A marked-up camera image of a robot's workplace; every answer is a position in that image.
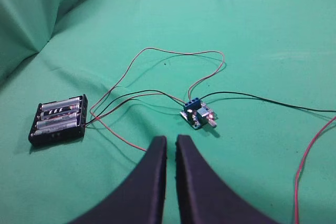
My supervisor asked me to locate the red wire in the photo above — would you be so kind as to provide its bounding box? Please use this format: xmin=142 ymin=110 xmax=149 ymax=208
xmin=90 ymin=47 xmax=336 ymax=224

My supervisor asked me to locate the silver aa battery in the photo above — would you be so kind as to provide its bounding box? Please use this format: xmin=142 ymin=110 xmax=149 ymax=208
xmin=36 ymin=119 xmax=77 ymax=130
xmin=31 ymin=125 xmax=68 ymax=136
xmin=41 ymin=97 xmax=80 ymax=112

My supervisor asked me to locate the black striped AA battery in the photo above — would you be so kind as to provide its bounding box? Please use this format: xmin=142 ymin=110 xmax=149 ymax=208
xmin=40 ymin=107 xmax=79 ymax=120

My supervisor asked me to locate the green backdrop cloth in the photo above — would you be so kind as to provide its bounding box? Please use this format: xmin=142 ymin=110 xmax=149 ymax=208
xmin=0 ymin=0 xmax=336 ymax=83

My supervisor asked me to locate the black battery holder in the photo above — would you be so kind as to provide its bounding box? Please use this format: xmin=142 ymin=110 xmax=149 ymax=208
xmin=28 ymin=94 xmax=88 ymax=147

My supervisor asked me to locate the silver AA battery bottom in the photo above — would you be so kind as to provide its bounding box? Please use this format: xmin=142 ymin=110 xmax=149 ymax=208
xmin=31 ymin=125 xmax=68 ymax=136

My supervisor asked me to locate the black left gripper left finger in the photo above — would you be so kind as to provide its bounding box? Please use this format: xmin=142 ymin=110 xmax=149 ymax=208
xmin=71 ymin=136 xmax=167 ymax=223

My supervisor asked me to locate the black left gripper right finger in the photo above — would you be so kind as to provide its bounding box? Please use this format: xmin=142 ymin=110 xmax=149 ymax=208
xmin=176 ymin=135 xmax=276 ymax=223

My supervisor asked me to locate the black wire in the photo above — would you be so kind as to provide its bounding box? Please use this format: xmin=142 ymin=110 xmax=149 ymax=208
xmin=84 ymin=90 xmax=336 ymax=126

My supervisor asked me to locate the silver AA battery top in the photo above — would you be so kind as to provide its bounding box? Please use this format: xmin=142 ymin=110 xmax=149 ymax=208
xmin=41 ymin=97 xmax=80 ymax=112

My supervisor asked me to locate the blue motor controller board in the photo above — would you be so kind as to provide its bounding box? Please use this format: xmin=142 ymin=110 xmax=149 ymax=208
xmin=180 ymin=98 xmax=217 ymax=130

